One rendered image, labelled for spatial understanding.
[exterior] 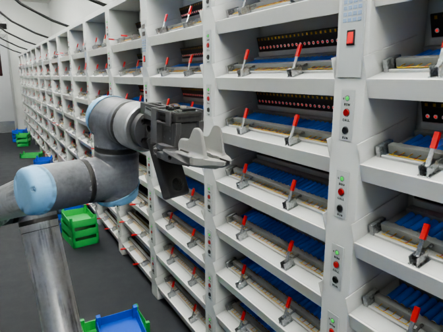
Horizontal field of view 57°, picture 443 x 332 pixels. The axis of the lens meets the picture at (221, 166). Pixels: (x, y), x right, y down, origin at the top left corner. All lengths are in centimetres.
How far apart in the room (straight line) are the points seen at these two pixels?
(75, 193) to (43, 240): 57
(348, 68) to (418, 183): 31
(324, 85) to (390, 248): 43
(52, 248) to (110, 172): 58
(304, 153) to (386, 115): 24
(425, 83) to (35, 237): 112
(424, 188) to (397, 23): 39
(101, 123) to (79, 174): 11
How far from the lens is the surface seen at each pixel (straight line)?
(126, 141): 75
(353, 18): 102
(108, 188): 83
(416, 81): 91
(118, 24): 289
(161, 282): 248
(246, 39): 162
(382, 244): 105
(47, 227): 136
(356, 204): 104
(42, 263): 137
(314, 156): 112
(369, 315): 115
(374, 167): 99
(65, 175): 80
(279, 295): 150
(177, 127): 65
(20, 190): 82
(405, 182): 95
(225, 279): 168
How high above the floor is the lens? 128
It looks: 13 degrees down
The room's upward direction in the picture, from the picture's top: straight up
